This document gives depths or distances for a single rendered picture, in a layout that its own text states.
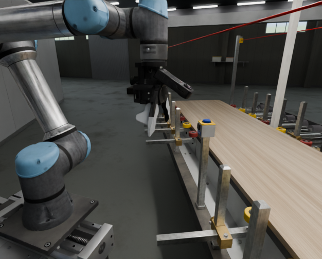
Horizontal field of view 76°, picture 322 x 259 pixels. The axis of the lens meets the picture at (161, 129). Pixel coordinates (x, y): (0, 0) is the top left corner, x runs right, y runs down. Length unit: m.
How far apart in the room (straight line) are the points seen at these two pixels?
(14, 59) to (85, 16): 0.39
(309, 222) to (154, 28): 0.93
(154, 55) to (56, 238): 0.58
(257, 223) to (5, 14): 0.83
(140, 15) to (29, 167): 0.50
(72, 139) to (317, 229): 0.98
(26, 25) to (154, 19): 0.29
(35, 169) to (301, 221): 0.98
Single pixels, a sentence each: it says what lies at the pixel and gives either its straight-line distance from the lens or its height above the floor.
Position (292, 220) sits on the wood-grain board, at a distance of 1.06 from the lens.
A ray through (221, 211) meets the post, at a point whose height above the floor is 0.91.
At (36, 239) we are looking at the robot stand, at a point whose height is 1.04.
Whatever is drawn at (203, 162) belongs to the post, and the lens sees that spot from 1.13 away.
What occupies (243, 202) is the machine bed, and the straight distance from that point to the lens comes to 1.25.
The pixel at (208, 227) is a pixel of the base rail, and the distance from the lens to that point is 1.20.
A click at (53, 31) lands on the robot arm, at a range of 0.56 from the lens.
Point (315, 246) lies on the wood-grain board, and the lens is 0.99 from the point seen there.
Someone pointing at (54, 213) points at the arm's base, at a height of 1.08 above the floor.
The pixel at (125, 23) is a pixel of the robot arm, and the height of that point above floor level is 1.61.
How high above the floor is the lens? 1.53
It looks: 19 degrees down
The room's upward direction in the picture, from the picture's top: straight up
